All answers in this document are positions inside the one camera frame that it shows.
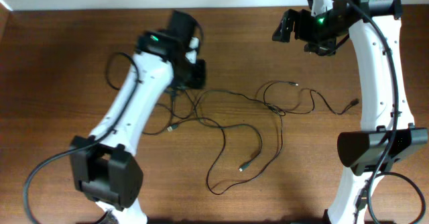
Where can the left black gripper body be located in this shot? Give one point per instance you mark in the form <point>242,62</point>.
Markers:
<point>198,74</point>

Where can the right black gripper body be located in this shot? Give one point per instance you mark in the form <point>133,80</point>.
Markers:
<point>319,32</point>

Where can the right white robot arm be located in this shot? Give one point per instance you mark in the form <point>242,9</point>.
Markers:
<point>388,133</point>

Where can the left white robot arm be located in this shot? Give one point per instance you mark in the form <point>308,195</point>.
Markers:
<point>103,164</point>

